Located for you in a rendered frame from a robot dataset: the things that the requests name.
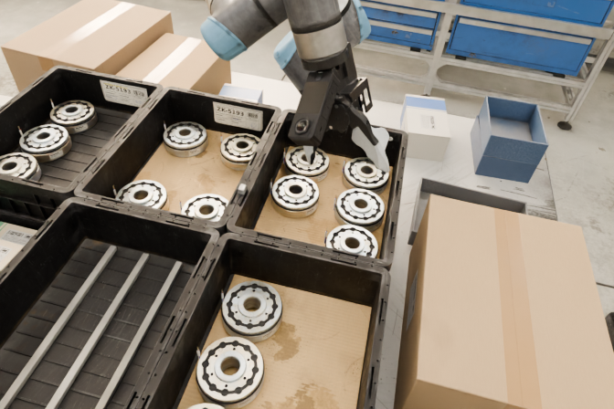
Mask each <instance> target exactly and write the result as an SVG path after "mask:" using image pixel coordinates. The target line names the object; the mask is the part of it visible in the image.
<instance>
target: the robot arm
mask: <svg viewBox="0 0 614 409"><path fill-rule="evenodd" d="M206 4H207V6H208V9H209V12H210V14H211V16H209V17H208V18H207V20H206V21H205V22H204V23H203V24H202V25H201V27H200V31H201V34H202V36H203V38H204V40H205V41H206V43H207V44H208V46H209V47H210V48H211V49H212V50H213V52H214V53H215V54H216V55H217V56H218V57H220V58H222V59H223V60H226V61H230V60H232V59H233V58H235V57H237V56H238V55H240V54H241V53H242V52H244V51H245V52H246V51H247V50H248V48H249V47H251V46H252V45H253V44H255V43H256V42H257V41H259V40H260V39H261V38H263V37H264V36H266V35H267V34H268V33H269V32H270V31H271V30H272V29H274V28H275V27H276V26H278V25H280V24H281V23H282V22H284V21H285V20H286V19H289V23H290V27H291V31H290V32H289V33H288V34H287V35H286V36H285V37H284V38H283V40H282V41H281V42H280V43H279V44H278V45H277V46H276V48H275V50H274V53H273V56H274V58H275V60H276V61H277V63H278V64H279V66H280V69H282V70H283V72H284V73H285V74H286V76H287V77H288V78H289V80H290V81H291V83H292V84H293V85H294V87H295V88H296V89H297V90H298V91H299V92H300V94H301V98H300V101H299V104H298V107H297V110H296V112H295V115H294V118H293V121H292V124H291V128H290V131H289V134H288V137H289V138H290V139H291V140H292V141H293V142H295V143H296V144H297V145H301V146H303V149H304V152H305V155H306V158H307V161H308V164H309V165H312V164H313V161H314V159H315V151H316V150H317V148H318V146H319V145H320V144H321V141H322V138H323V134H324V133H325V132H327V131H328V130H338V131H339V132H341V133H343V132H344V131H345V130H346V127H347V126H348V125H349V124H350V126H351V128H352V129H353V132H352V140H353V142H354V143H355V144H356V145H358V146H360V147H361V148H363V150H364V151H365V153H366V155H367V157H368V158H369V159H371V160H372V161H373V163H374V164H375V166H376V168H377V169H379V170H381V171H383V172H385V173H388V172H389V163H388V159H387V157H386V153H385V149H386V145H387V142H388V139H389V135H388V132H387V131H386V130H385V129H384V128H376V129H374V128H373V127H372V126H371V124H370V122H369V120H368V118H367V117H366V116H365V114H364V110H363V105H364V107H365V113H368V112H369V111H370V110H371V108H372V107H373V102H372V98H371V93H370V89H369V85H368V80H367V78H358V77H357V73H356V68H355V61H354V56H353V52H352V48H353V47H355V46H356V45H359V44H361V42H362V41H363V40H364V39H366V38H367V37H368V36H369V35H370V33H371V26H370V23H369V21H368V18H367V16H366V14H365V10H364V9H363V7H362V5H361V3H360V2H359V0H206ZM358 81H360V82H359V83H358ZM365 89H367V94H368V98H369V102H368V103H367V104H366V102H365V94H364V90H365ZM361 94H362V98H360V95H361Z"/></svg>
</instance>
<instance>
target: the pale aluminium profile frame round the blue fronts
mask: <svg viewBox="0 0 614 409"><path fill-rule="evenodd" d="M373 1H378V2H383V3H389V4H394V5H404V6H410V7H416V8H421V9H427V10H431V11H437V12H441V16H440V20H439V25H438V29H437V32H436V36H435V39H434V43H433V46H432V49H431V50H427V51H424V50H421V48H417V47H410V48H408V47H399V46H394V45H388V44H384V43H378V42H374V41H368V40H363V41H362V42H361V44H359V45H356V46H355V47H357V48H362V49H367V50H373V51H377V52H383V53H387V54H392V55H398V56H402V57H408V58H417V59H422V60H426V62H428V64H429V68H428V73H426V74H425V75H423V76H422V75H421V76H417V75H411V74H407V73H402V72H397V71H392V70H387V69H382V68H373V67H368V66H363V65H358V64H355V68H356V73H359V74H364V75H369V76H374V77H379V78H383V79H393V80H397V81H402V82H407V83H412V84H417V85H421V86H425V88H424V93H423V94H426V95H420V96H425V97H429V95H430V92H431V89H432V88H436V89H445V90H450V91H455V92H459V93H464V94H470V95H474V96H479V97H484V98H485V97H486V96H492V97H496V98H502V99H508V100H518V101H523V102H529V103H534V104H538V107H539V108H541V109H546V110H555V111H560V112H564V113H565V114H566V115H565V117H564V119H565V121H560V122H559V123H558V124H557V126H558V127H559V128H560V129H562V130H566V131H569V130H571V129H572V126H571V124H569V123H568V122H572V121H573V119H574V118H575V116H576V114H577V112H578V110H579V108H580V106H581V105H582V103H583V101H584V99H585V97H586V96H587V94H588V92H589V90H590V89H591V87H592V85H593V83H594V82H595V80H596V78H597V76H598V74H599V72H600V71H601V69H602V67H603V66H604V64H605V62H606V60H607V58H608V57H609V54H610V52H611V50H612V49H613V48H614V25H613V27H612V28H605V27H600V26H590V25H583V24H578V23H572V22H567V21H561V20H555V19H550V18H544V17H539V16H528V15H522V14H516V13H511V12H505V11H500V10H494V9H489V8H482V7H477V6H471V5H461V4H456V3H457V0H445V2H444V1H439V0H373ZM456 15H459V16H469V17H475V18H480V19H486V20H492V21H497V22H503V23H508V24H514V25H519V26H529V27H535V28H541V29H546V30H552V31H557V32H563V33H568V34H574V35H580V36H585V37H595V38H601V39H606V40H605V42H604V44H603V46H602V48H601V49H600V51H599V52H598V55H597V57H596V58H593V57H587V58H586V60H585V62H587V63H593V64H592V66H591V68H590V70H589V71H588V69H587V66H586V64H585V62H584V63H583V65H582V67H581V69H580V70H579V72H578V74H577V75H578V79H577V78H571V77H569V76H568V75H565V74H560V73H555V72H549V71H545V72H541V71H535V70H531V69H525V68H516V67H511V66H505V65H500V64H495V63H490V62H485V61H480V60H475V59H469V58H466V57H464V56H458V55H456V56H455V57H454V56H450V55H444V54H442V50H443V48H444V44H445V41H446V42H449V40H450V34H451V33H450V32H448V31H449V28H450V22H451V19H455V18H456ZM446 64H448V65H452V66H458V67H463V68H472V69H477V70H482V71H487V72H492V73H497V74H503V75H507V76H513V77H517V78H523V79H532V80H537V81H542V82H547V83H552V84H557V85H561V86H562V90H563V93H564V96H565V100H566V103H562V102H557V101H552V100H543V99H538V98H533V97H528V96H524V95H518V94H513V93H509V92H503V91H499V90H494V89H485V88H480V87H475V86H470V85H465V84H460V83H455V82H450V81H446V80H440V78H439V77H438V75H437V69H438V68H440V67H442V66H443V65H446ZM573 88H578V92H577V95H576V96H575V94H574V91H573Z"/></svg>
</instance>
